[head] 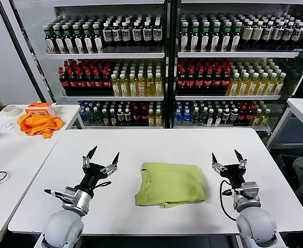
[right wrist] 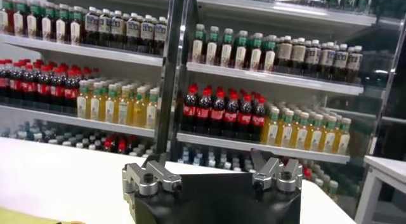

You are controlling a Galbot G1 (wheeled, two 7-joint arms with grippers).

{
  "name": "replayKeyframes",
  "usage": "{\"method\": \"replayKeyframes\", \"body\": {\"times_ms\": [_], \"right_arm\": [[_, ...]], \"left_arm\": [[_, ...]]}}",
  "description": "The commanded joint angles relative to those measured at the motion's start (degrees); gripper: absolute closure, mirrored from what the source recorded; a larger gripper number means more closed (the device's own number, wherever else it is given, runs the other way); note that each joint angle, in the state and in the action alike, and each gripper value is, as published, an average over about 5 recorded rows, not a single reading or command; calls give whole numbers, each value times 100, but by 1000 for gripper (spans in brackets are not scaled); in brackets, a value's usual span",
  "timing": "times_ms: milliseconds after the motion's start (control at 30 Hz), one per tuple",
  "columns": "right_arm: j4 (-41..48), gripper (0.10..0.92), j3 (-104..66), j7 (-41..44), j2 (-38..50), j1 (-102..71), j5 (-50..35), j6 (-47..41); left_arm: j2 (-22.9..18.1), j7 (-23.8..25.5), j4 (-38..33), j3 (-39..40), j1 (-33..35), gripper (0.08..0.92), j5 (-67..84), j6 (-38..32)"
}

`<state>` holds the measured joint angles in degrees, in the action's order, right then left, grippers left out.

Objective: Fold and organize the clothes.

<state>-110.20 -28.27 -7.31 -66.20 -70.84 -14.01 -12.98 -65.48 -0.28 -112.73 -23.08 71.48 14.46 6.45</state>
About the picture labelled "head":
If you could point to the small white crumpled object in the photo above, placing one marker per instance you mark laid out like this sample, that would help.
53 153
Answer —
8 126

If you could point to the red cap cola bottle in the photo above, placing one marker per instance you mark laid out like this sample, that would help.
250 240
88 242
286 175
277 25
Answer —
99 83
217 82
199 82
82 83
64 82
144 117
73 83
90 83
107 83
190 82
242 115
208 82
182 82
136 117
250 115
226 82

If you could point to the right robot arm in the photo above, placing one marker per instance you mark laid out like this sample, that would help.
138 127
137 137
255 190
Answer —
255 227

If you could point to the yellow-green t-shirt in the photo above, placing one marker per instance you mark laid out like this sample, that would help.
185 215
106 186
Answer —
172 183

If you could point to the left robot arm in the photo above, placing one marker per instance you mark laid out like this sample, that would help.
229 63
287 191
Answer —
61 227

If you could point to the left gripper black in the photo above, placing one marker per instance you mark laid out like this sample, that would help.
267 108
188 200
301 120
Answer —
96 171

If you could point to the beige masking tape roll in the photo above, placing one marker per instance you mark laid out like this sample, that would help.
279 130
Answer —
13 115

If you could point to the crumpled orange cloth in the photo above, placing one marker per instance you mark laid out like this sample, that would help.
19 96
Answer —
37 125

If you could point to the glass drinks display cabinet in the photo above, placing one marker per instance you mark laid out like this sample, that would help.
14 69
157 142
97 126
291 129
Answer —
167 77
174 77

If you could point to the clear green label bottle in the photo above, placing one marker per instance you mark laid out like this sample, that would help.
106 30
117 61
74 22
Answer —
195 117
90 117
204 117

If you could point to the beige label dark drink bottle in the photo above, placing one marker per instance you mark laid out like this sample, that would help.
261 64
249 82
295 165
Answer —
258 33
247 33

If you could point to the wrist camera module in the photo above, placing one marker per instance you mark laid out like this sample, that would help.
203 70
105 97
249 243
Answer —
249 189
68 195

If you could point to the blue label water bottle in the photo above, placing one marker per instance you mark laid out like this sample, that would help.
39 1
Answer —
187 116
178 116
83 117

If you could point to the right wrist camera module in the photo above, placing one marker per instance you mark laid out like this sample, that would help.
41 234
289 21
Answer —
249 189

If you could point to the dark bottle white label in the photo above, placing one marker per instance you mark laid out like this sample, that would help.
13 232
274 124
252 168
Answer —
234 115
121 117
128 117
226 116

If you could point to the yellow juice bottle green label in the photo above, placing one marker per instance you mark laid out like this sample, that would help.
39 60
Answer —
159 120
270 89
150 89
257 120
265 119
261 89
116 89
141 89
133 89
251 89
124 89
279 89
233 89
151 120
242 89
159 89

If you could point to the dark bottle green label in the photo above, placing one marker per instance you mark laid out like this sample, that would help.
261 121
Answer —
218 118
113 118
105 118
211 118

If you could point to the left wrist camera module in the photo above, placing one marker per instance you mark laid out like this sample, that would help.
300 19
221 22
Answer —
68 195

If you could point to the green cap dark tea bottle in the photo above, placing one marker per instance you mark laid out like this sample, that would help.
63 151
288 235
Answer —
215 41
70 45
195 41
205 41
184 41
60 45
50 45
235 41
225 41
79 45
89 45
99 45

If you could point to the black slanted frame post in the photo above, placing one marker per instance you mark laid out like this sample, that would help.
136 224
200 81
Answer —
20 49

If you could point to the blue label dark drink bottle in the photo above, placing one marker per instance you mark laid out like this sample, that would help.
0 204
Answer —
278 34
137 34
126 34
107 34
297 34
148 34
158 33
267 33
288 34
117 34

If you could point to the orange and white box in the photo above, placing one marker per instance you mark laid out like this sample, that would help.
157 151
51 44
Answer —
37 106

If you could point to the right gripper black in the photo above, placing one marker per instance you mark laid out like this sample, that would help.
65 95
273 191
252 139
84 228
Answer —
234 175

